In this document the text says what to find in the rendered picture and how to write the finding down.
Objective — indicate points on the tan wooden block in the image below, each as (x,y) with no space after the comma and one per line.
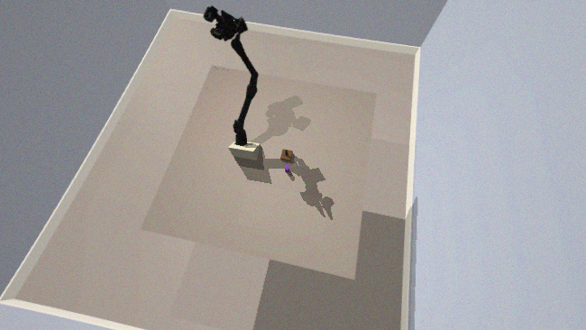
(286,157)

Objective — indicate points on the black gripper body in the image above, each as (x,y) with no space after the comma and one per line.
(234,27)

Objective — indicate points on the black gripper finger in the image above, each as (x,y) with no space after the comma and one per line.
(228,19)
(213,13)

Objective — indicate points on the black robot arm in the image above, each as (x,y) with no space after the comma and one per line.
(222,33)

